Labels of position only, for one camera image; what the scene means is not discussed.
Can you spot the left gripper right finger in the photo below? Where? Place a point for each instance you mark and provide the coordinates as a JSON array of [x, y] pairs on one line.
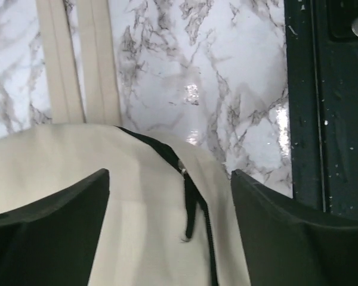
[[287, 243]]

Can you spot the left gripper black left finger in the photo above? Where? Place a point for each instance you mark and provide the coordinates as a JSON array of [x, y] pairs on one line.
[[53, 241]]

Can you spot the beige canvas backpack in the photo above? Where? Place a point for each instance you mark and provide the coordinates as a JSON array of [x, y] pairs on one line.
[[170, 217]]

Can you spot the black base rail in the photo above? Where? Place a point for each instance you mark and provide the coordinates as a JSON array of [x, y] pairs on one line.
[[322, 59]]

